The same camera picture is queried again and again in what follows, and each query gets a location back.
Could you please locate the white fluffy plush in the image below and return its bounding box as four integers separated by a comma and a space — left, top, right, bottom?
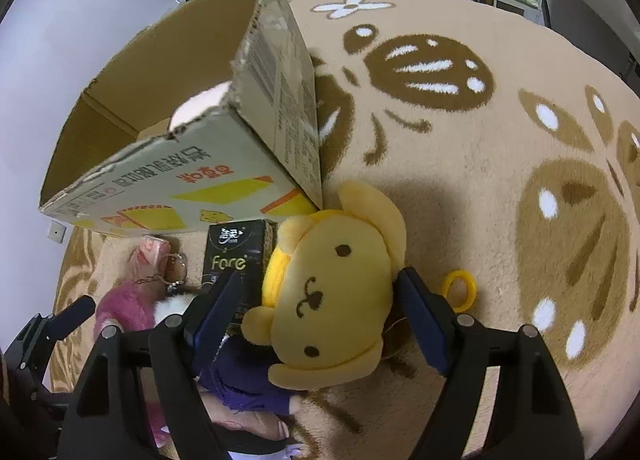
152, 292, 201, 328

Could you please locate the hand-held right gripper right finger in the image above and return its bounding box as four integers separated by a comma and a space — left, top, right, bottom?
397, 267, 586, 460

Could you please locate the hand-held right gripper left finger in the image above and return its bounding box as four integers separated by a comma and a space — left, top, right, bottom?
57, 270, 246, 460

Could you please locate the yellow dog plush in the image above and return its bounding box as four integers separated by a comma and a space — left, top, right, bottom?
241, 180, 478, 390

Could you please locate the light pink plush toy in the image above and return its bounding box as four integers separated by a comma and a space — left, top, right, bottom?
131, 235, 171, 281

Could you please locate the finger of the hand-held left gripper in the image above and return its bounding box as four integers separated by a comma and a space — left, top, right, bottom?
47, 295, 96, 339

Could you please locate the black tissue pack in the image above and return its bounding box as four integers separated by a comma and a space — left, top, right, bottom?
201, 220, 278, 326

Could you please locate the metal keyring chain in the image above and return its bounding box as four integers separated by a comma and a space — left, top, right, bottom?
134, 254, 190, 293

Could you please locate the magenta plush toy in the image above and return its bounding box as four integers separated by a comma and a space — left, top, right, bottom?
94, 282, 168, 448

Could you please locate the purple doll plush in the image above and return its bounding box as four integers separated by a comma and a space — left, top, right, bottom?
197, 330, 306, 460

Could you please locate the beige patterned rug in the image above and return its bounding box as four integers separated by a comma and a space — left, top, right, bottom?
50, 0, 640, 460

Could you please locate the cardboard box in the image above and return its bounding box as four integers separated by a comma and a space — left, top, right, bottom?
39, 0, 325, 239

